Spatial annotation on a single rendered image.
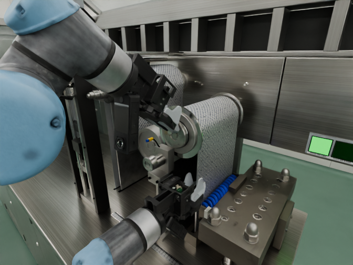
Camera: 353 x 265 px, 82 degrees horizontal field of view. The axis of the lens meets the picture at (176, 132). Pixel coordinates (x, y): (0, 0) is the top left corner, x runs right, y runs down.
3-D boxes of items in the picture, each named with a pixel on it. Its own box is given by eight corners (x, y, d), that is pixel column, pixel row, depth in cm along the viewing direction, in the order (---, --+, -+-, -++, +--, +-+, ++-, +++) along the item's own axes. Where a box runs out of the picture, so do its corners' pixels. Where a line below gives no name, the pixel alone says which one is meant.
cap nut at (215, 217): (205, 221, 54) (205, 208, 52) (211, 213, 57) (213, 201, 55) (217, 228, 52) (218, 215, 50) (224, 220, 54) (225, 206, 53)
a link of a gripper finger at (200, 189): (214, 172, 56) (194, 188, 49) (213, 190, 58) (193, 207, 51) (204, 168, 57) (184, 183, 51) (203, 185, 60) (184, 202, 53)
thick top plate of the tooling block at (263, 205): (197, 238, 56) (198, 222, 54) (251, 175, 85) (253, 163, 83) (255, 276, 47) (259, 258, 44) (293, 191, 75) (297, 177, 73)
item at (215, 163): (195, 208, 60) (197, 152, 53) (230, 174, 77) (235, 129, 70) (196, 209, 60) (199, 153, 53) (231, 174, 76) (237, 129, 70)
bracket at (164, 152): (150, 235, 66) (144, 150, 55) (163, 223, 70) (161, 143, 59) (161, 243, 63) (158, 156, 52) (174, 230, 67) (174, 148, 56)
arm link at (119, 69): (99, 81, 29) (73, 78, 34) (122, 98, 32) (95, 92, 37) (123, 39, 30) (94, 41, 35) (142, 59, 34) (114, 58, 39)
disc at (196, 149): (159, 150, 62) (157, 102, 56) (161, 149, 62) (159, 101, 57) (200, 165, 53) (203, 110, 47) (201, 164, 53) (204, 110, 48)
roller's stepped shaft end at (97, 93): (85, 100, 60) (83, 90, 59) (103, 97, 64) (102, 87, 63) (91, 102, 58) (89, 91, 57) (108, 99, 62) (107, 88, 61)
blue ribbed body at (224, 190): (198, 211, 61) (198, 202, 59) (230, 179, 76) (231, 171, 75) (208, 216, 58) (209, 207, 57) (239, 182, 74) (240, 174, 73)
